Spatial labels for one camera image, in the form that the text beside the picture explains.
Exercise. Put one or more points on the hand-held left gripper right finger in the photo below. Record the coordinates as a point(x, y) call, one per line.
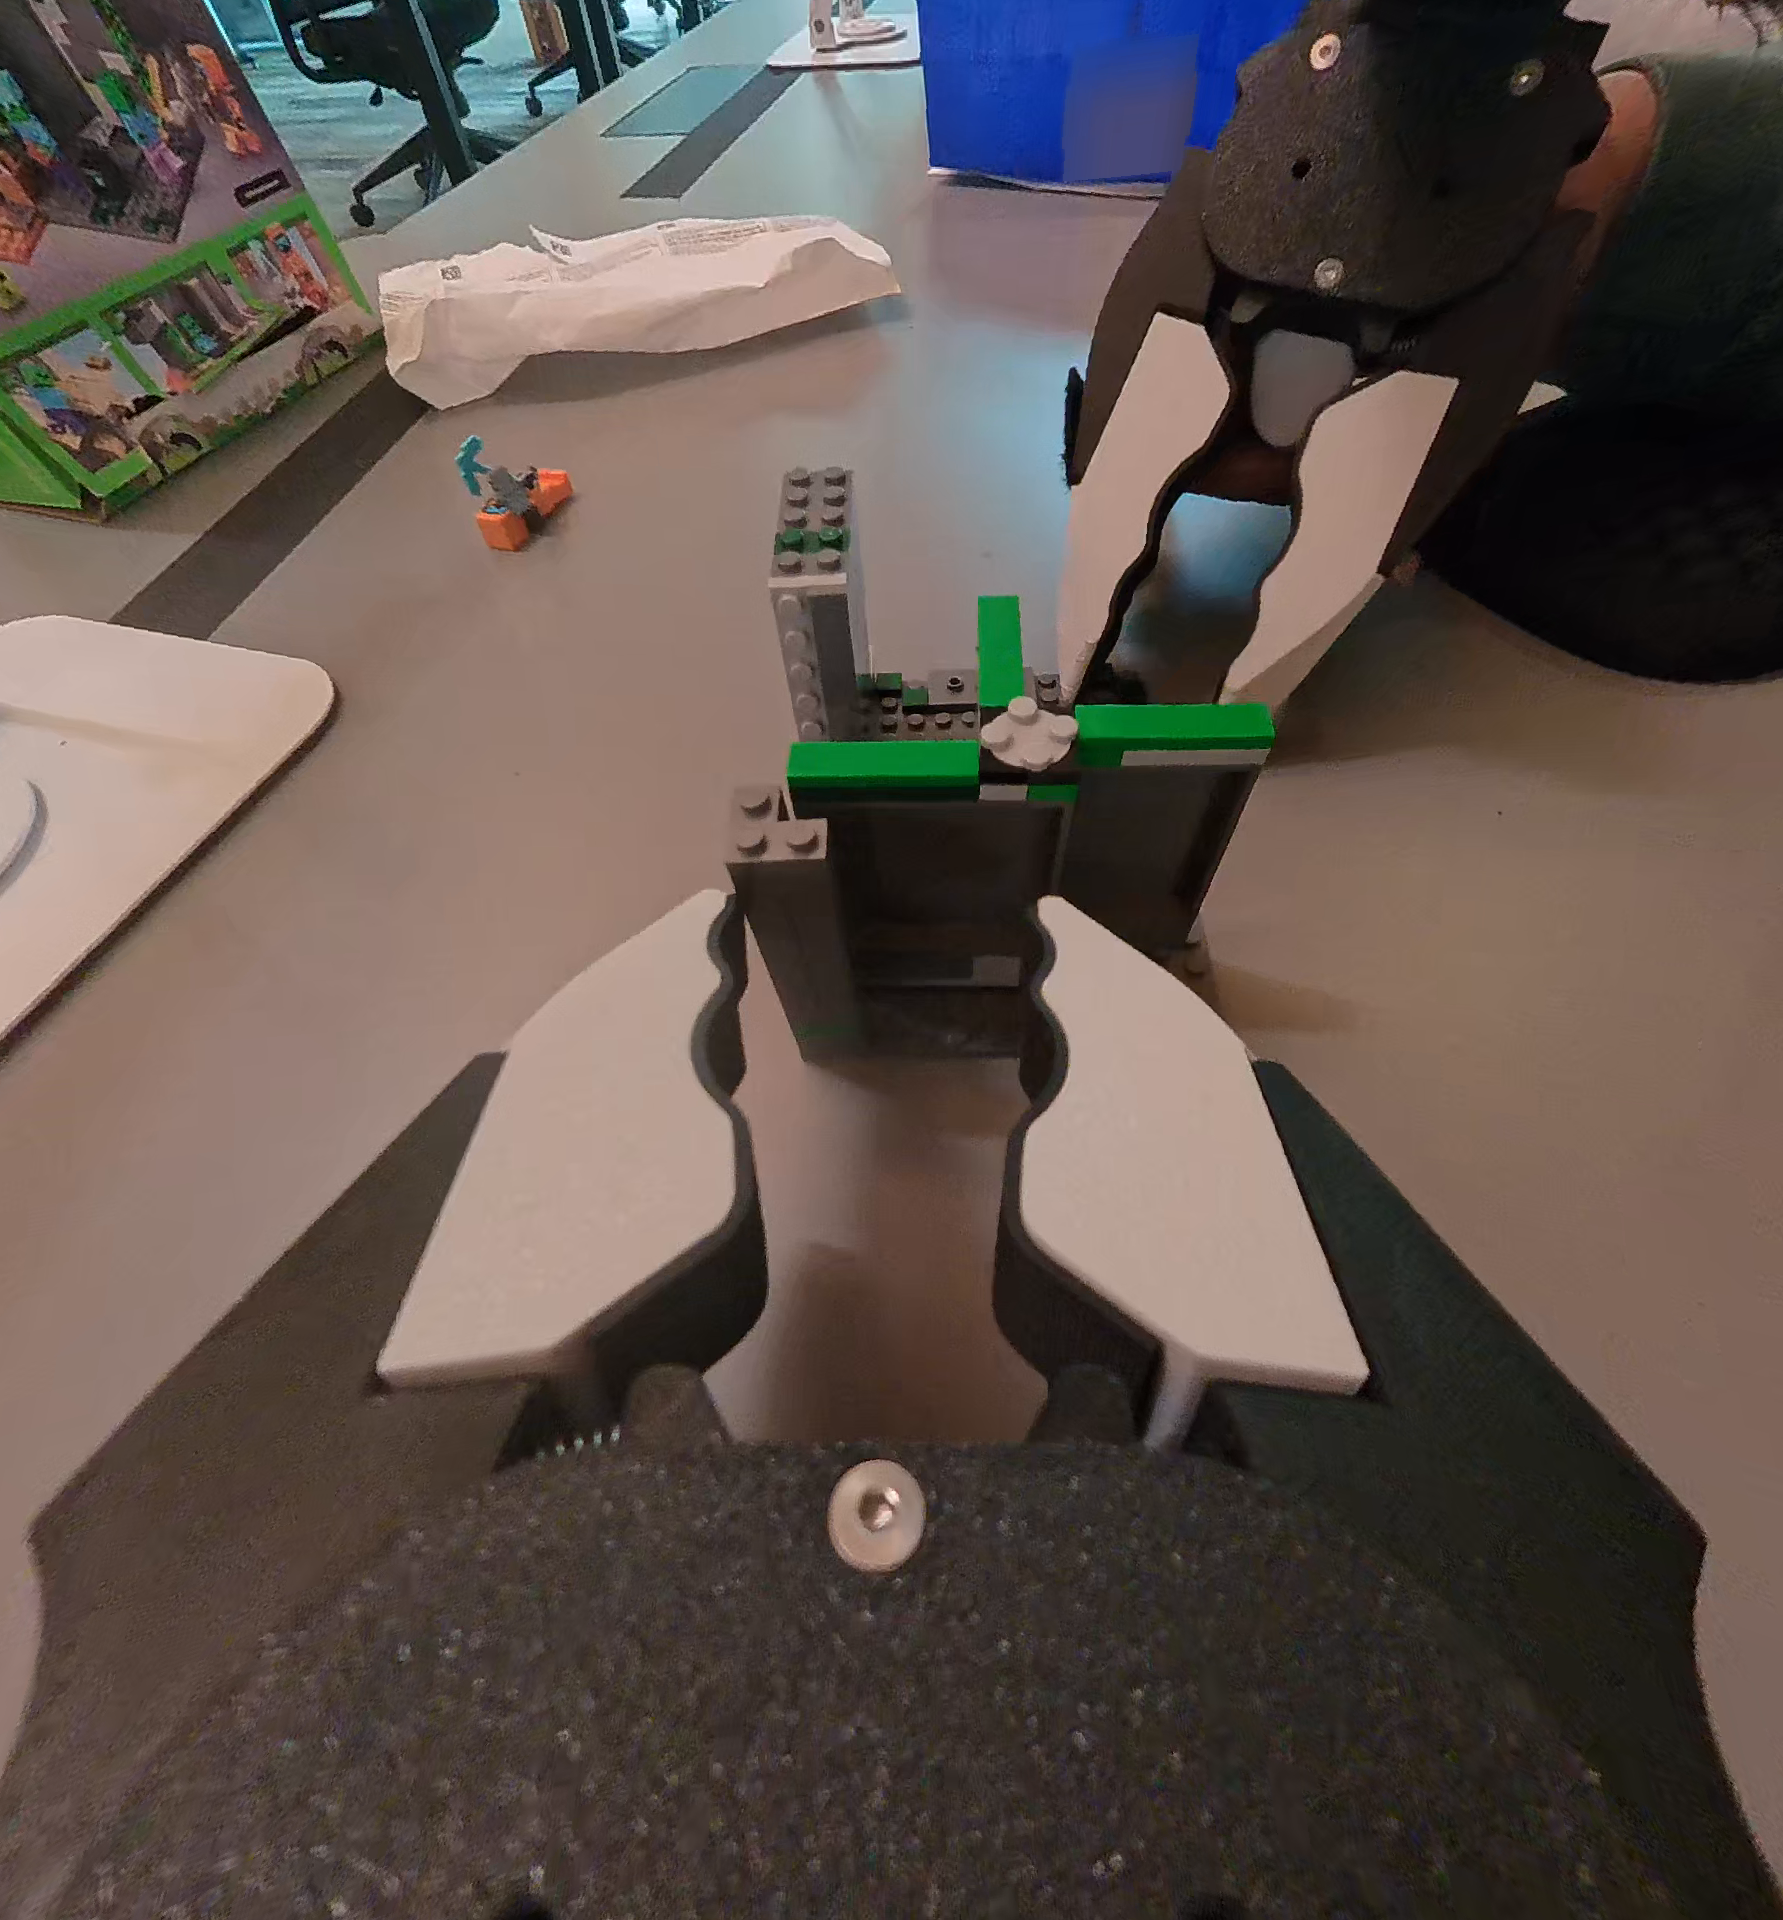
point(1176, 1200)

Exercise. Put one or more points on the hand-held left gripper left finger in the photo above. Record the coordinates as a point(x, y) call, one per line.
point(592, 1170)

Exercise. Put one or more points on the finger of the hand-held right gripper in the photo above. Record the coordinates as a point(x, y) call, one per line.
point(1138, 450)
point(1364, 510)

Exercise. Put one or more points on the light grey round brick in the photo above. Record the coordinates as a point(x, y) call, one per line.
point(1027, 736)

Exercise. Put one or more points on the grey and green brick build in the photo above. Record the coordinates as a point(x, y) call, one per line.
point(921, 899)

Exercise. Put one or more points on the person's right forearm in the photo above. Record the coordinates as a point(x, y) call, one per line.
point(1731, 224)

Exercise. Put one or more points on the blue box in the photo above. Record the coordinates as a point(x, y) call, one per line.
point(1056, 90)

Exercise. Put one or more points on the small white stand base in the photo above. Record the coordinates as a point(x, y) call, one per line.
point(846, 38)

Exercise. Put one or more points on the white paper bag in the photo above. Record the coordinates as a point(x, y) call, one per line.
point(637, 292)

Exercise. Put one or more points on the white tray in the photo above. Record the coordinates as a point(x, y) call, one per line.
point(126, 779)

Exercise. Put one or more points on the small orange toy figure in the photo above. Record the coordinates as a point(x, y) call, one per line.
point(519, 503)

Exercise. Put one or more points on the black office chair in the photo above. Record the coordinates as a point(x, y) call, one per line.
point(381, 59)

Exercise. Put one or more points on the green printed toy box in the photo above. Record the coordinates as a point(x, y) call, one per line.
point(96, 256)

